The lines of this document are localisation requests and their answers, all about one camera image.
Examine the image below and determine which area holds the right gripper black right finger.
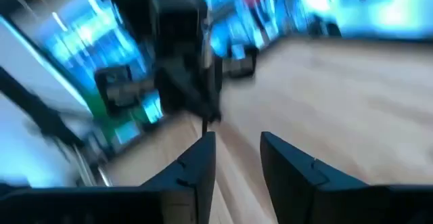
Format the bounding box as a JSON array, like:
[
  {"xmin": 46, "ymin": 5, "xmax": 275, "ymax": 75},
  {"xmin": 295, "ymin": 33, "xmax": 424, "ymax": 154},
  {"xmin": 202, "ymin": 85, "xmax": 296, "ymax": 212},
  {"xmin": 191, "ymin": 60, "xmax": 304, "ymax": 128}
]
[{"xmin": 259, "ymin": 131, "xmax": 433, "ymax": 224}]

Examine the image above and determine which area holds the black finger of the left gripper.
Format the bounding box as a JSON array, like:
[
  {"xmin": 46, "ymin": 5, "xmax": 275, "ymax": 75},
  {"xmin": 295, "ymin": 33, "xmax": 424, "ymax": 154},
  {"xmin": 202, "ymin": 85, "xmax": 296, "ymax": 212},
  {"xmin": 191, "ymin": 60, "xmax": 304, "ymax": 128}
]
[
  {"xmin": 156, "ymin": 66, "xmax": 206, "ymax": 120},
  {"xmin": 207, "ymin": 59, "xmax": 224, "ymax": 123}
]

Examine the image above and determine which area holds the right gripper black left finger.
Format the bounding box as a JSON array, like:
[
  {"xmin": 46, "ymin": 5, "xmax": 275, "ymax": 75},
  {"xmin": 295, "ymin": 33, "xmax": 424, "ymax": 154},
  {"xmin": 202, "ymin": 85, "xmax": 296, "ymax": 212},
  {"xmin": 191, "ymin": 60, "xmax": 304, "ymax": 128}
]
[{"xmin": 0, "ymin": 131, "xmax": 217, "ymax": 224}]

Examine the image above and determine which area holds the thin black silver-tipped brush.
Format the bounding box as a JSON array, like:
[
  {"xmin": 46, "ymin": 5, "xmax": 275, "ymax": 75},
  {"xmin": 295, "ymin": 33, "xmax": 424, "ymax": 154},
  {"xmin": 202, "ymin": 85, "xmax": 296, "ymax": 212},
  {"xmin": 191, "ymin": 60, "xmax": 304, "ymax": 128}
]
[{"xmin": 201, "ymin": 14, "xmax": 212, "ymax": 139}]

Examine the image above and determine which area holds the green board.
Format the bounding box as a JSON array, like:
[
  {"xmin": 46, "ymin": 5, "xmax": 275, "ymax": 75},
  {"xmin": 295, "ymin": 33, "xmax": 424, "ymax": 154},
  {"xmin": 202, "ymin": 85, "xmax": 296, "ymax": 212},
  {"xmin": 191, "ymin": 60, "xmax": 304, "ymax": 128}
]
[{"xmin": 83, "ymin": 93, "xmax": 145, "ymax": 145}]

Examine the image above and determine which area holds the black aluminium table frame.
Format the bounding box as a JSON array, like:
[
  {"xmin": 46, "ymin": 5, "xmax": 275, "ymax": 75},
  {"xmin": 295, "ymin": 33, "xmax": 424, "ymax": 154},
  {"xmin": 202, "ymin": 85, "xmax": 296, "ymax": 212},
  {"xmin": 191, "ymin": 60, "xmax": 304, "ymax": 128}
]
[{"xmin": 0, "ymin": 65, "xmax": 85, "ymax": 150}]

